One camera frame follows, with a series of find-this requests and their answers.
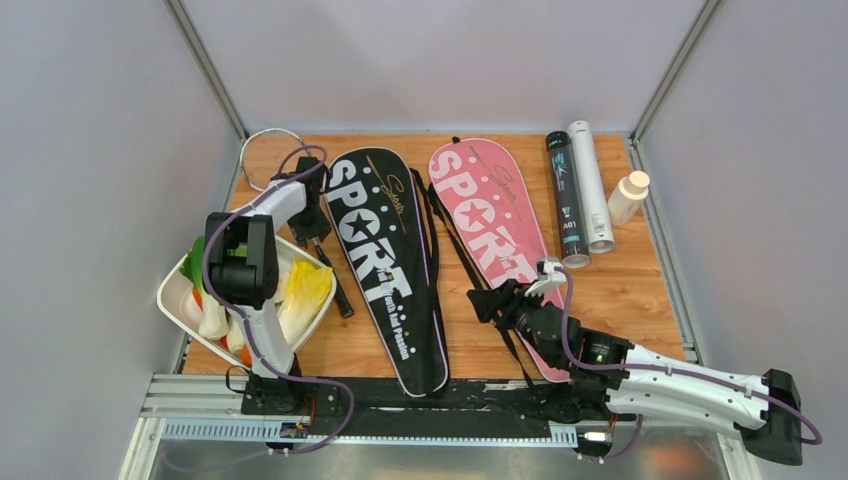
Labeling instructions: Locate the white vegetable tray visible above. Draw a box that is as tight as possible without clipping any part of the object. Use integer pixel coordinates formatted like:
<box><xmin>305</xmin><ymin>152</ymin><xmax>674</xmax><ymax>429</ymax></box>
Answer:
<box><xmin>157</xmin><ymin>237</ymin><xmax>337</xmax><ymax>369</ymax></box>

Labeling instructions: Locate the pink racket cover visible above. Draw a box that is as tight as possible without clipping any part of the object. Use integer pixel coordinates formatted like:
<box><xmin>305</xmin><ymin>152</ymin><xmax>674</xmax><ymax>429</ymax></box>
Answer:
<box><xmin>427</xmin><ymin>138</ymin><xmax>572</xmax><ymax>384</ymax></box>

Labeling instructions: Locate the black racket cover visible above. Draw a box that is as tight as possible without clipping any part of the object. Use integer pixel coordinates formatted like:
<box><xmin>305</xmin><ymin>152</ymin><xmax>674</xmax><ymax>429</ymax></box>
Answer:
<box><xmin>324</xmin><ymin>146</ymin><xmax>450</xmax><ymax>398</ymax></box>

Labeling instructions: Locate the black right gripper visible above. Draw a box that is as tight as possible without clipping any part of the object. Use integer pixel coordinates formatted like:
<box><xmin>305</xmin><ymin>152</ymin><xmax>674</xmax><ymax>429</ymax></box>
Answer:
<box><xmin>467</xmin><ymin>280</ymin><xmax>560</xmax><ymax>370</ymax></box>

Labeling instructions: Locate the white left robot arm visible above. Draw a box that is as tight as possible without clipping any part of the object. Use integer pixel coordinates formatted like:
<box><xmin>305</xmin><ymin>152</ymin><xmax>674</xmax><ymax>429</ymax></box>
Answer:
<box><xmin>201</xmin><ymin>158</ymin><xmax>325</xmax><ymax>415</ymax></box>

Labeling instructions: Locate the yellow white cabbage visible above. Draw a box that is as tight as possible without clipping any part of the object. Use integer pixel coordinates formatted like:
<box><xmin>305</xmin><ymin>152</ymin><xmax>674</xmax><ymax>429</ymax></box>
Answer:
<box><xmin>277</xmin><ymin>257</ymin><xmax>334</xmax><ymax>347</ymax></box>

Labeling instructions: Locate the black shuttlecock tube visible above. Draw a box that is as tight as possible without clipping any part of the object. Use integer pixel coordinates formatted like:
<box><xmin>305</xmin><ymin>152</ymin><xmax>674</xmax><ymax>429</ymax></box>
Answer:
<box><xmin>545</xmin><ymin>131</ymin><xmax>590</xmax><ymax>269</ymax></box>

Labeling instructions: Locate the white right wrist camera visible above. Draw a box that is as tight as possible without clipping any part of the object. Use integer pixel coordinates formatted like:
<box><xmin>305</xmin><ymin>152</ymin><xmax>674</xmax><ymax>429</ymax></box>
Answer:
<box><xmin>524</xmin><ymin>256</ymin><xmax>568</xmax><ymax>298</ymax></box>

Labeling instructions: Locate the white shuttlecock tube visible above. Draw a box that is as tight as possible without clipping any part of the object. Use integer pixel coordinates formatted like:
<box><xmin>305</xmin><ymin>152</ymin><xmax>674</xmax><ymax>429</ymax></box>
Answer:
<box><xmin>566</xmin><ymin>120</ymin><xmax>616</xmax><ymax>254</ymax></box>

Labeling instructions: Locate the white silver racket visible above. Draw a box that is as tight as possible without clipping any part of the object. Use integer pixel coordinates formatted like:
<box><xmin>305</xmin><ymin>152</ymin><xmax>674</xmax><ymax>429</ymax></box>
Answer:
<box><xmin>239</xmin><ymin>127</ymin><xmax>356</xmax><ymax>319</ymax></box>

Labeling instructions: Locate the orange carrot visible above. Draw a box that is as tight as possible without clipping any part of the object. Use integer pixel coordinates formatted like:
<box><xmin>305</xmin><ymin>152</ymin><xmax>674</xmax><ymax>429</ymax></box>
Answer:
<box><xmin>219</xmin><ymin>332</ymin><xmax>253</xmax><ymax>369</ymax></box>

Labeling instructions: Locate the green bok choy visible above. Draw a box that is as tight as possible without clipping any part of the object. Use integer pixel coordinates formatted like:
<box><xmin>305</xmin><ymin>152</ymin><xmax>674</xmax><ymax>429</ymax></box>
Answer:
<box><xmin>178</xmin><ymin>236</ymin><xmax>205</xmax><ymax>291</ymax></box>

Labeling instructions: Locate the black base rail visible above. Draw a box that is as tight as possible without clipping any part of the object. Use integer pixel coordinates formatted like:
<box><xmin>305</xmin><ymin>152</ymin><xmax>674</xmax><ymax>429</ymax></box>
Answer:
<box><xmin>238</xmin><ymin>376</ymin><xmax>611</xmax><ymax>440</ymax></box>

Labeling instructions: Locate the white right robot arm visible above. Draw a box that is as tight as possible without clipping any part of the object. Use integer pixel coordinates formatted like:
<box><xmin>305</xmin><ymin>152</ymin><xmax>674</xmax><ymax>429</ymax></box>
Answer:
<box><xmin>467</xmin><ymin>280</ymin><xmax>808</xmax><ymax>466</ymax></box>

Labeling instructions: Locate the cream bottle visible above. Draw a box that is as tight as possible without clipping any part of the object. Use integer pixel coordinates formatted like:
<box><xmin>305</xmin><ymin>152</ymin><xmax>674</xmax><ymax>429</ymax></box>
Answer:
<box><xmin>607</xmin><ymin>170</ymin><xmax>651</xmax><ymax>226</ymax></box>

